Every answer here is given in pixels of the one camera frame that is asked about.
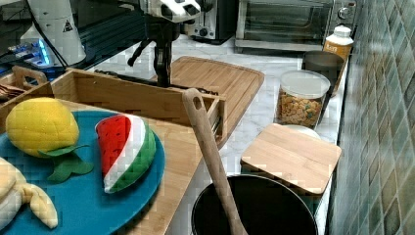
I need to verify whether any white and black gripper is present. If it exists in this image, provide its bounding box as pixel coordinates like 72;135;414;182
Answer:
139;0;201;88

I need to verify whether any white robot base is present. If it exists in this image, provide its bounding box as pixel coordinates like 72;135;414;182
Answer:
21;0;86;69

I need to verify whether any black utensil holder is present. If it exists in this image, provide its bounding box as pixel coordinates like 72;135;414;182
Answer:
191;174;318;235

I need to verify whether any white-capped orange bottle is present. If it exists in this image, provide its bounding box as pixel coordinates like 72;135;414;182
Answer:
323;25;353;61

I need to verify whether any dark grey cup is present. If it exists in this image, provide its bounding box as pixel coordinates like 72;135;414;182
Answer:
301;51;345;97

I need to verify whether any teal plate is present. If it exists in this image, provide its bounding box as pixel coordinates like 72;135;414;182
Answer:
0;111;165;235

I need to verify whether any bamboo cutting board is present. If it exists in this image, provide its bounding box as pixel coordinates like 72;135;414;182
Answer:
150;57;264;151

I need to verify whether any plush banana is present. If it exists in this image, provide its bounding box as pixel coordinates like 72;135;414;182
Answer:
0;158;59;229

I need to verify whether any black slot toaster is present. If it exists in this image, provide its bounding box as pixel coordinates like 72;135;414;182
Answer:
183;0;238;45

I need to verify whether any teal canister with wooden lid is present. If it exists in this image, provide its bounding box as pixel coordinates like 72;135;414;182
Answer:
241;123;342;213

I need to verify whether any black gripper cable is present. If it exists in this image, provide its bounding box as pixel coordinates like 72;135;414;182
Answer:
126;38;155;68

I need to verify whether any silver toaster oven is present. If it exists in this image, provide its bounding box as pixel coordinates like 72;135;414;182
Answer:
235;0;357;52

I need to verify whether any yellow plush lemon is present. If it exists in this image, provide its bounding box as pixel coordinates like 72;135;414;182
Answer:
5;97;79;158

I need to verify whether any plush watermelon slice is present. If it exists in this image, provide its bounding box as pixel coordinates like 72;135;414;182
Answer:
95;115;157;194

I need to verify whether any wooden drawer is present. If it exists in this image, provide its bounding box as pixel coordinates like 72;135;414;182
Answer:
51;67;227;144

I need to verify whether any clear cereal jar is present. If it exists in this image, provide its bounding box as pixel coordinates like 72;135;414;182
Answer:
274;70;330;129

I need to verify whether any wooden drawer cabinet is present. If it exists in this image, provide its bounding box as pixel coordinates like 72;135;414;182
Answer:
0;81;205;235

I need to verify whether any wooden spoon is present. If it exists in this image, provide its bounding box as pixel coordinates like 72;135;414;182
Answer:
182;88;249;235

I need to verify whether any wooden caddy with packets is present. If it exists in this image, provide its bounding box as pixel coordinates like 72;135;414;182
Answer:
1;66;54;116

